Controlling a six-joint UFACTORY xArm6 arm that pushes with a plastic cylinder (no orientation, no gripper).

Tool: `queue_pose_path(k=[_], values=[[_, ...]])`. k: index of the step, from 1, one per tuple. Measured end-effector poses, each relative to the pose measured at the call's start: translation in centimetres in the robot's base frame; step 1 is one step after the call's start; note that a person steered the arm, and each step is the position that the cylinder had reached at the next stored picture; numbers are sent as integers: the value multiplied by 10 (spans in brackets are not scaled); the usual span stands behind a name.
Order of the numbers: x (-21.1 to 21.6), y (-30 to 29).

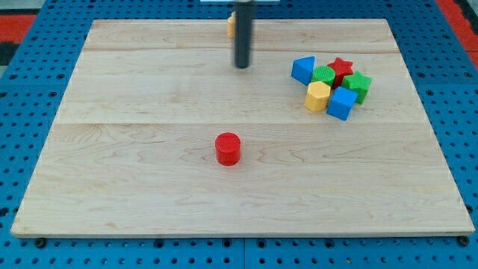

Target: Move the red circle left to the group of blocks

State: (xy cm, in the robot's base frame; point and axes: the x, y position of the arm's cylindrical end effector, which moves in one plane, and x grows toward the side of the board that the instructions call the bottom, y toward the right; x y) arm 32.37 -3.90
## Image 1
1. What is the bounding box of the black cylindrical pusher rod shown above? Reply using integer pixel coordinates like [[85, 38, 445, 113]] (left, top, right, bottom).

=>
[[234, 0, 255, 69]]

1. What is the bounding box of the grey tool mount plate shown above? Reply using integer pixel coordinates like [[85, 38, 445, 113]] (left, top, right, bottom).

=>
[[199, 0, 280, 4]]

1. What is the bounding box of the red cylinder block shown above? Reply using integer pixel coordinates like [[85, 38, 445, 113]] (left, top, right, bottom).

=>
[[214, 132, 241, 166]]

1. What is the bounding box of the yellow block behind rod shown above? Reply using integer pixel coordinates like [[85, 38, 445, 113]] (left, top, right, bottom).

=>
[[227, 11, 235, 38]]

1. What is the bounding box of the blue triangle block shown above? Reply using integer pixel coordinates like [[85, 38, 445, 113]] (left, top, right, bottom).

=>
[[291, 56, 315, 85]]

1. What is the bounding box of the green cylinder block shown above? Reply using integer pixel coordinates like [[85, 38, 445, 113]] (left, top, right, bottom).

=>
[[311, 66, 335, 86]]

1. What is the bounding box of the red star block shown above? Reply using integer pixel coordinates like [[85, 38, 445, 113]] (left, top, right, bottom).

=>
[[327, 58, 353, 89]]

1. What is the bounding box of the yellow hexagon block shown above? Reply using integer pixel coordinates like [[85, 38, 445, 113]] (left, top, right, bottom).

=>
[[304, 81, 331, 112]]

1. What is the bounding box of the blue cube block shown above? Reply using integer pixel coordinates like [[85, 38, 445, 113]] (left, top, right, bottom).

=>
[[326, 87, 358, 121]]

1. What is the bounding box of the green star block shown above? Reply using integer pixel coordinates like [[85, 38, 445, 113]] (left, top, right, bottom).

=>
[[341, 71, 373, 104]]

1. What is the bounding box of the wooden board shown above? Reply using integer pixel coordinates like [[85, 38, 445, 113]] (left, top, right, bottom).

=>
[[11, 19, 475, 238]]

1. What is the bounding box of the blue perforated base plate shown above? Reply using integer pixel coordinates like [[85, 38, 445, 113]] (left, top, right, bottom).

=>
[[1, 0, 477, 268]]

